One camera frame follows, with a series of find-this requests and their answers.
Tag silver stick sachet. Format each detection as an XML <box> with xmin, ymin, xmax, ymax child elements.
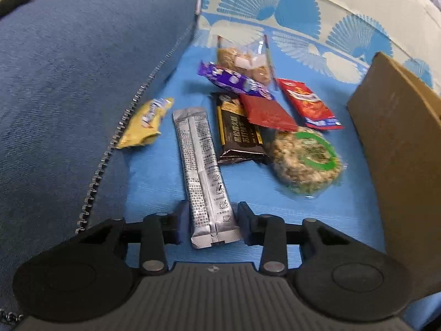
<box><xmin>173</xmin><ymin>107</ymin><xmax>241</xmax><ymax>249</ymax></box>

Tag red square snack packet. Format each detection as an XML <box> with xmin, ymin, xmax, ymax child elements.
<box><xmin>239</xmin><ymin>94</ymin><xmax>298</xmax><ymax>132</ymax></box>

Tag clear bag brown snacks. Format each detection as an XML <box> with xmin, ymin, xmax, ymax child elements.
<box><xmin>217</xmin><ymin>34</ymin><xmax>276</xmax><ymax>87</ymax></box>

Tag round seed cracker green label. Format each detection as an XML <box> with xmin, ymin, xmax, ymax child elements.
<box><xmin>265</xmin><ymin>127</ymin><xmax>345</xmax><ymax>197</ymax></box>

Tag black chocolate bar packet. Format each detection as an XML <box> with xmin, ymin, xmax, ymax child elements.
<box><xmin>212</xmin><ymin>92</ymin><xmax>269</xmax><ymax>165</ymax></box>

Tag yellow candy packet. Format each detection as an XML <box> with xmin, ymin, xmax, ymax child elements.
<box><xmin>117</xmin><ymin>97</ymin><xmax>174</xmax><ymax>150</ymax></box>

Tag red chip packet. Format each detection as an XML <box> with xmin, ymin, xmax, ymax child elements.
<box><xmin>277</xmin><ymin>79</ymin><xmax>344</xmax><ymax>131</ymax></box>

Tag purple candy bar wrapper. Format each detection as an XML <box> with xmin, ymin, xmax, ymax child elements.
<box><xmin>197</xmin><ymin>61</ymin><xmax>275</xmax><ymax>100</ymax></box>

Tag cardboard box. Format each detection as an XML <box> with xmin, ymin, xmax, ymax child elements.
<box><xmin>347</xmin><ymin>52</ymin><xmax>441</xmax><ymax>299</ymax></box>

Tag blue sofa armrest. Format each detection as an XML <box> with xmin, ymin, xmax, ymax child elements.
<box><xmin>1</xmin><ymin>0</ymin><xmax>197</xmax><ymax>313</ymax></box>

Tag blue fan-pattern cloth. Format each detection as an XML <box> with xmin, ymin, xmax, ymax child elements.
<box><xmin>120</xmin><ymin>0</ymin><xmax>441</xmax><ymax>331</ymax></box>

